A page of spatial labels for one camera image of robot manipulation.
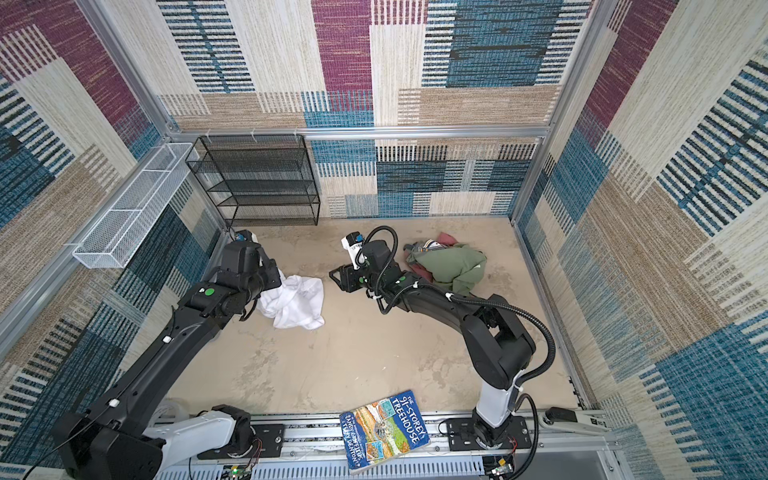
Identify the green cloth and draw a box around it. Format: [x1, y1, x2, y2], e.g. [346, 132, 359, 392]
[406, 244, 487, 295]

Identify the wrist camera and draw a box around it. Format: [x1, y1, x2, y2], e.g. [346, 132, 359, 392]
[341, 231, 364, 269]
[232, 230, 258, 243]

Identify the striped patterned cloth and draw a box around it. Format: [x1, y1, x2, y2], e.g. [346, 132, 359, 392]
[412, 239, 446, 252]

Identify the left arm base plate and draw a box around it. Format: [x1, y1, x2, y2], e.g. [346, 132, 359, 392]
[196, 423, 285, 460]

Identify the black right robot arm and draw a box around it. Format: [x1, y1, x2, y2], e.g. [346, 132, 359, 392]
[329, 232, 536, 448]

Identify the white wire mesh basket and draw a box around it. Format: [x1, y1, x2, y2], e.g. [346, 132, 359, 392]
[73, 143, 192, 269]

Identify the white cloth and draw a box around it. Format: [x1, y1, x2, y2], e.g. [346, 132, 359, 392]
[256, 271, 325, 330]

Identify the colourful Treehouse book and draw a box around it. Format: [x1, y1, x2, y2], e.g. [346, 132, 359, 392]
[339, 390, 430, 474]

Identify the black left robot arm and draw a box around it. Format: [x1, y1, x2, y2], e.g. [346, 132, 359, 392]
[52, 240, 281, 479]

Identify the black wire mesh shelf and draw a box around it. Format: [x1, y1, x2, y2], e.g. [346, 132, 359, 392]
[185, 134, 321, 230]

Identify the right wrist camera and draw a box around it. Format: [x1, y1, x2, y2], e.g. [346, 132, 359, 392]
[341, 231, 364, 269]

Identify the pink red cloth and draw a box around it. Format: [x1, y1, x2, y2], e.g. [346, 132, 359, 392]
[409, 232, 460, 283]

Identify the black corrugated cable hose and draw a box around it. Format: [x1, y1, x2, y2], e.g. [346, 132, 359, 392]
[353, 225, 557, 480]

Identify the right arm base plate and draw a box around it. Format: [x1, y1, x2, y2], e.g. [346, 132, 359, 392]
[438, 415, 533, 451]

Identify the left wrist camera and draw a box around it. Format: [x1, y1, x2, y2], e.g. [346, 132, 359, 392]
[232, 230, 258, 243]

